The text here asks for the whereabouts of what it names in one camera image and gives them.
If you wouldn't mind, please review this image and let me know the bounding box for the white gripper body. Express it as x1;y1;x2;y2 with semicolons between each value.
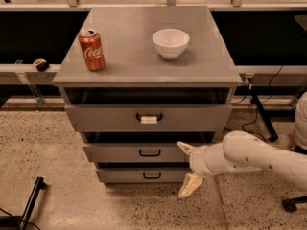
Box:
190;144;224;177

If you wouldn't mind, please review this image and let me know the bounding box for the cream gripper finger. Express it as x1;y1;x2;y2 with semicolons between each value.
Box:
178;172;203;198
177;141;195;155

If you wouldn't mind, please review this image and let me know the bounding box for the grey drawer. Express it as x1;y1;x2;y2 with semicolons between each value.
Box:
83;143;189;163
96;168;192;184
65;104;231;132

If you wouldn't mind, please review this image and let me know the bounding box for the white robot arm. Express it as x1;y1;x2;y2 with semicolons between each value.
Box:
177;130;307;198

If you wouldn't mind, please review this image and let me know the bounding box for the grey bottom drawer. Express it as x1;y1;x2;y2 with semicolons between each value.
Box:
96;168;192;184

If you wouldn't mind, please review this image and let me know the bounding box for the grey drawer cabinet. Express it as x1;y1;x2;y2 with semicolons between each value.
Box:
53;6;241;170

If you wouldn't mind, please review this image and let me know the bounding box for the grey top drawer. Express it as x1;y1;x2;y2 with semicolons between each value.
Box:
65;104;231;132

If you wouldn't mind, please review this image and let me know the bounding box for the black stand pole right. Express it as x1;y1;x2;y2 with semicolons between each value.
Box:
246;77;278;142

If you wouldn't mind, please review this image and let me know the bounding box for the black caster wheel base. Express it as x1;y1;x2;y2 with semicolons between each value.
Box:
281;146;307;214

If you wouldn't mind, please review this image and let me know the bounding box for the white ceramic bowl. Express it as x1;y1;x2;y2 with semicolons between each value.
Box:
153;29;190;59

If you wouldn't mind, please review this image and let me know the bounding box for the red Coca-Cola can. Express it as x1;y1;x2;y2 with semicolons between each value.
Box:
79;30;106;71

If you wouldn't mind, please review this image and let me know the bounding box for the black yellow tape measure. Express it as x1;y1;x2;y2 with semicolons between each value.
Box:
33;58;49;72

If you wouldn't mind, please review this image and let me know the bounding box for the black stand leg left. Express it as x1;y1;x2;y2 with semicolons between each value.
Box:
0;176;47;230

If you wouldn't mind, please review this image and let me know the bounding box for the black power cable adapter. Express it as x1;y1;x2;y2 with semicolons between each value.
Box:
224;64;284;139

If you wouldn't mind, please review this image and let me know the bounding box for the metal rail frame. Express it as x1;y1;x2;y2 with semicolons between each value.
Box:
1;0;306;106

